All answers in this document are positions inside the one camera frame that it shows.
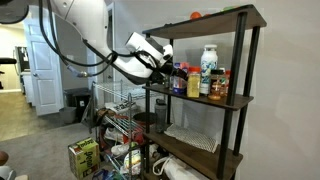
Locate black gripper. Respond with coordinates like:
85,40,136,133
149,59,189,85

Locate white blue orange box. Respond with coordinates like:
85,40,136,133
172,61,191,95

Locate red box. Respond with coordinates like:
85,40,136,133
114,114,145,143

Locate green cardboard box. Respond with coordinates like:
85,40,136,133
67,136,101,180

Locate pepper jar black lid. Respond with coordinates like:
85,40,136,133
164,74,172,90

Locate yellow spice jar orange lid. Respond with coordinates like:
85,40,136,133
186,65,202,99

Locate white printed bottle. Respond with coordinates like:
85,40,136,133
199,44,220,96

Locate brown jar black lid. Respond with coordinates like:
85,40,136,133
207,68,225,101

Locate dark grey water bottle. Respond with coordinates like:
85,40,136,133
154,98,168,135

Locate red lid spice jar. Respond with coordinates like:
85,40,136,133
223,69,232,97

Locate dark round pot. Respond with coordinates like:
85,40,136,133
132,111,156,130

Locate orange ball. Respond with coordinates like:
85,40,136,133
189,11,204,21

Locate checked white cloth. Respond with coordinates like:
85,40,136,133
163,123,220,154

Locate white printed bag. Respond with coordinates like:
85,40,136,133
104,99,138,116

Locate grey shaded door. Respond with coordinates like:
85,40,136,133
101,3,115,103

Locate green round object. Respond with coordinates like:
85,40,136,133
222,5,240,12

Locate white shoes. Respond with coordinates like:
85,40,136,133
103,126,127,143

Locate white bag with graphic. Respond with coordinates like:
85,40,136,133
122,147,143,177

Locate grey hanging bag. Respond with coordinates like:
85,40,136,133
81,96,98,135

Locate black trash bin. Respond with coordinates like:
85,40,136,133
62,86,92,123

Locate small grey bin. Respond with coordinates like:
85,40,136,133
58,106,78,125

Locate open white panel door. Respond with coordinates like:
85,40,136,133
23,15,65,117

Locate white cabinet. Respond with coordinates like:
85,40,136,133
20,71,35,105

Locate dark appliance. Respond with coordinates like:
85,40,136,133
14,46,31,73

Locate brown ball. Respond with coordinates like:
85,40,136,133
0,150,10,166

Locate white grey object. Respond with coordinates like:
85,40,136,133
0,165,30,180

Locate thin black cable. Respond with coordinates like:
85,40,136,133
132,49,162,72

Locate metal wire rack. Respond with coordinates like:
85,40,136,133
91,79,158,180

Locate black frame wooden shelf unit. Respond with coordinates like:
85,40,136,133
142,3,268,180

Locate black stereo camera bar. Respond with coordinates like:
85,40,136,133
0,57,18,65

